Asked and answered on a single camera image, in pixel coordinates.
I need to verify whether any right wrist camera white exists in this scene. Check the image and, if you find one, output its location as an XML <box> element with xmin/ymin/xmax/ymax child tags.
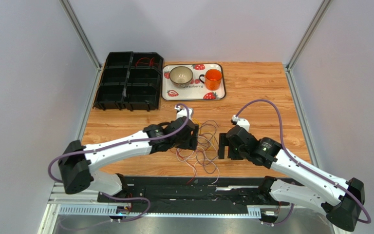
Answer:
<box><xmin>231</xmin><ymin>115</ymin><xmax>250</xmax><ymax>131</ymax></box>

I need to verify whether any black compartment bin organizer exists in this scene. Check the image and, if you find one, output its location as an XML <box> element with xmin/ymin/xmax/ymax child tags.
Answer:
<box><xmin>93</xmin><ymin>51</ymin><xmax>164</xmax><ymax>111</ymax></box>

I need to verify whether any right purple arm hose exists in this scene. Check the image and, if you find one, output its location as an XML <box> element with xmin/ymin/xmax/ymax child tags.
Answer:
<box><xmin>235</xmin><ymin>99</ymin><xmax>372</xmax><ymax>225</ymax></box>

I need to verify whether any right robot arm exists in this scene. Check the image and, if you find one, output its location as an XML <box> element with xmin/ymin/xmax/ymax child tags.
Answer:
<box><xmin>218</xmin><ymin>125</ymin><xmax>365</xmax><ymax>232</ymax></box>

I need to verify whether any yellow cable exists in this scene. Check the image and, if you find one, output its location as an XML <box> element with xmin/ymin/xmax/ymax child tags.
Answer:
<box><xmin>191</xmin><ymin>119</ymin><xmax>219</xmax><ymax>152</ymax></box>

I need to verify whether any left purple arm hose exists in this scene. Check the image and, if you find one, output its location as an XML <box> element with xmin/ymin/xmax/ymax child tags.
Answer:
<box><xmin>47</xmin><ymin>103</ymin><xmax>191</xmax><ymax>183</ymax></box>

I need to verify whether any white cable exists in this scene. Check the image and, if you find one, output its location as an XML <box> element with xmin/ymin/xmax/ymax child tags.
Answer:
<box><xmin>175</xmin><ymin>142</ymin><xmax>221</xmax><ymax>184</ymax></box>

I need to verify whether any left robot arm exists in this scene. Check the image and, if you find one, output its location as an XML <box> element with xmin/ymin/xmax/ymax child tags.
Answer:
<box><xmin>57</xmin><ymin>117</ymin><xmax>199</xmax><ymax>195</ymax></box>

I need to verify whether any orange mug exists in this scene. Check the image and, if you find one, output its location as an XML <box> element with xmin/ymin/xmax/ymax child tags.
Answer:
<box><xmin>199</xmin><ymin>69</ymin><xmax>223</xmax><ymax>91</ymax></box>

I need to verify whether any strawberry pattern tray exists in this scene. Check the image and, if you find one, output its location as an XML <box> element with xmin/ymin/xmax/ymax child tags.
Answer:
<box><xmin>162</xmin><ymin>63</ymin><xmax>226</xmax><ymax>101</ymax></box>

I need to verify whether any beige ceramic bowl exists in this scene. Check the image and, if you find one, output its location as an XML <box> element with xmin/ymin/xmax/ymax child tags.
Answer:
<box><xmin>169</xmin><ymin>66</ymin><xmax>193</xmax><ymax>88</ymax></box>

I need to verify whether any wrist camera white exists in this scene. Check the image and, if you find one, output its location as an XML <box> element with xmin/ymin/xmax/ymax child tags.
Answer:
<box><xmin>174</xmin><ymin>105</ymin><xmax>194</xmax><ymax>119</ymax></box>
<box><xmin>231</xmin><ymin>115</ymin><xmax>250</xmax><ymax>131</ymax></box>

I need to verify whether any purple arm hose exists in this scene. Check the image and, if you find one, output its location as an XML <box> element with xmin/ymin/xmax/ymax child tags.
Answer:
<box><xmin>47</xmin><ymin>103</ymin><xmax>191</xmax><ymax>183</ymax></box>
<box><xmin>235</xmin><ymin>99</ymin><xmax>372</xmax><ymax>225</ymax></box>

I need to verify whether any red cable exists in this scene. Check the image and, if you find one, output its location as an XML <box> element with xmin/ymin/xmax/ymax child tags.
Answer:
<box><xmin>135</xmin><ymin>57</ymin><xmax>159</xmax><ymax>69</ymax></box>

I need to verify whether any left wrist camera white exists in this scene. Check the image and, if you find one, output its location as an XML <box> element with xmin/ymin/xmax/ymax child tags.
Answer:
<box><xmin>174</xmin><ymin>105</ymin><xmax>194</xmax><ymax>119</ymax></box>

